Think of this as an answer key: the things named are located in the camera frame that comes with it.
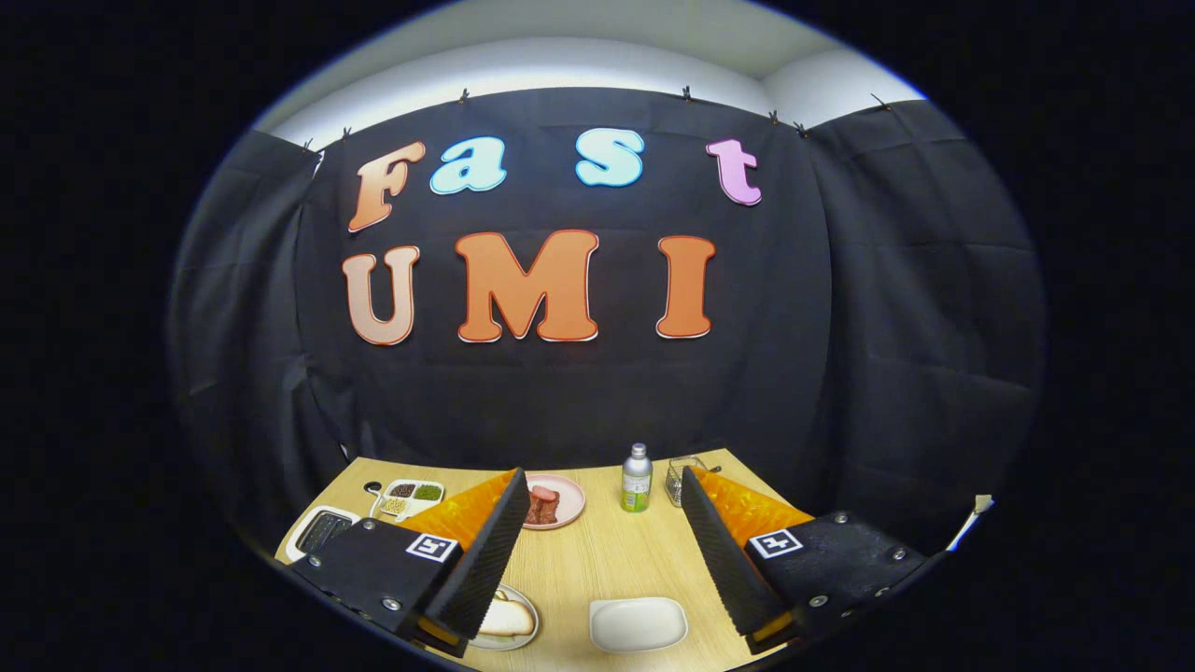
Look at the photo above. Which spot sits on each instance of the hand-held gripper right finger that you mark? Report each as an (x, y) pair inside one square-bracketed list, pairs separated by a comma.
[(724, 560)]

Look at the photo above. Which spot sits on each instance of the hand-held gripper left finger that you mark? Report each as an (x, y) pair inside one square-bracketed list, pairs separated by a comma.
[(485, 560)]

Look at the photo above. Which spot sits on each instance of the toasted bread slice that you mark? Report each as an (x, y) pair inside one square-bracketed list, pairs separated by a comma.
[(509, 618)]

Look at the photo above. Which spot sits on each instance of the red meat slices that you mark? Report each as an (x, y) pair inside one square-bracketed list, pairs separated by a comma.
[(543, 504)]

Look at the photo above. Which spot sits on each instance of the round white plate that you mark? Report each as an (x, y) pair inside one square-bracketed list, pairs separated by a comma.
[(523, 639)]

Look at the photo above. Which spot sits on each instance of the white divided bean tray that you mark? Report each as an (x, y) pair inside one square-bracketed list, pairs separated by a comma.
[(411, 495)]

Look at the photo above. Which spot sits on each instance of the pink plate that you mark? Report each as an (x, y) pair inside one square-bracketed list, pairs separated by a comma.
[(571, 499)]

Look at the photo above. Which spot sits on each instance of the small white rectangular plate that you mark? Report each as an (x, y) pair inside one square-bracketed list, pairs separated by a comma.
[(639, 623)]

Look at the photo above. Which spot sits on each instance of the green label bottle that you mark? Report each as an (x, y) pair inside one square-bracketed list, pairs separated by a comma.
[(637, 485)]

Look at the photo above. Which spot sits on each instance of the white toaster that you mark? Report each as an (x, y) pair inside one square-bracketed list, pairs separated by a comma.
[(317, 532)]

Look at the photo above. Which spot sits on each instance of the black backdrop cloth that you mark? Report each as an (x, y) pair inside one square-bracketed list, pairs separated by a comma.
[(794, 373)]

